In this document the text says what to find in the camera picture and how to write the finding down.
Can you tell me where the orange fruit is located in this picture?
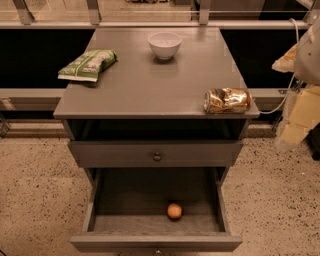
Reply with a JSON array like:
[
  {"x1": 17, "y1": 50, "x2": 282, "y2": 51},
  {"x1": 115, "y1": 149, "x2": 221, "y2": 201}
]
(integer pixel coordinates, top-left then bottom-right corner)
[{"x1": 167, "y1": 203, "x2": 182, "y2": 219}]

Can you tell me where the metal railing frame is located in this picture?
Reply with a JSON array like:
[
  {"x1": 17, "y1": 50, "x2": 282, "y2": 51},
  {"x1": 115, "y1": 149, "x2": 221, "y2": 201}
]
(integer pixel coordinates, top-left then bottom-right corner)
[{"x1": 0, "y1": 0, "x2": 320, "y2": 29}]

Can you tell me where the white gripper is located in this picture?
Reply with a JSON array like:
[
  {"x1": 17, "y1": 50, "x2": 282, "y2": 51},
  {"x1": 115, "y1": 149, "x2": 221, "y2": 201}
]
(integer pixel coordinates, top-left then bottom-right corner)
[{"x1": 272, "y1": 45, "x2": 320, "y2": 145}]

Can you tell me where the open middle drawer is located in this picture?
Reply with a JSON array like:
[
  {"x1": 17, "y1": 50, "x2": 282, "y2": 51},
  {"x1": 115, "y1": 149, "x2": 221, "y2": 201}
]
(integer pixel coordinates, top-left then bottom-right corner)
[{"x1": 71, "y1": 168, "x2": 242, "y2": 253}]

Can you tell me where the crushed gold soda can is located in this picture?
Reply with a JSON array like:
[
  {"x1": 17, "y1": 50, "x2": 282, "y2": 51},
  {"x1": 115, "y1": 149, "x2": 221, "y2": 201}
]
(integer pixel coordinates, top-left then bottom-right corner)
[{"x1": 204, "y1": 88, "x2": 252, "y2": 114}]

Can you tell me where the white ceramic bowl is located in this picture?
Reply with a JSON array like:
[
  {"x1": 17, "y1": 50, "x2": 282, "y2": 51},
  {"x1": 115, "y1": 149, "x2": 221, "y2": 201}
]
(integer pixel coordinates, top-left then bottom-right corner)
[{"x1": 148, "y1": 32, "x2": 182, "y2": 60}]

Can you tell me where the grey drawer cabinet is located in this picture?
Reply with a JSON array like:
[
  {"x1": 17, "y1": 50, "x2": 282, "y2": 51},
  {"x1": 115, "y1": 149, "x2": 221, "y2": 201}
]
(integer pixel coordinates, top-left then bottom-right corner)
[{"x1": 53, "y1": 26, "x2": 261, "y2": 188}]

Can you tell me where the round brass drawer knob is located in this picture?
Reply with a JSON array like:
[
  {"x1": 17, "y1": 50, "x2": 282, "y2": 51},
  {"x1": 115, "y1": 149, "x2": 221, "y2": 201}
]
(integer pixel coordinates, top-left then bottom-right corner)
[{"x1": 153, "y1": 153, "x2": 162, "y2": 162}]

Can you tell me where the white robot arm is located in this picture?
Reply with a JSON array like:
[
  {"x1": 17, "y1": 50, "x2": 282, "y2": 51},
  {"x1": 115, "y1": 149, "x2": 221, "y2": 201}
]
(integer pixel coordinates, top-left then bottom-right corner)
[{"x1": 272, "y1": 18, "x2": 320, "y2": 145}]

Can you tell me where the green chip bag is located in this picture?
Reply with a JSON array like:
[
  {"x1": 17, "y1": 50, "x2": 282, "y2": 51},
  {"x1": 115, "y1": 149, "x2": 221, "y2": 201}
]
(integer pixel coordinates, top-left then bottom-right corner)
[{"x1": 58, "y1": 50, "x2": 117, "y2": 82}]

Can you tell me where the closed top drawer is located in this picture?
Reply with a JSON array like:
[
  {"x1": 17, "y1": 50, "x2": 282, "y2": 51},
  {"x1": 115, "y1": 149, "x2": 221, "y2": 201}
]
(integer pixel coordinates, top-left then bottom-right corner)
[{"x1": 68, "y1": 140, "x2": 243, "y2": 168}]

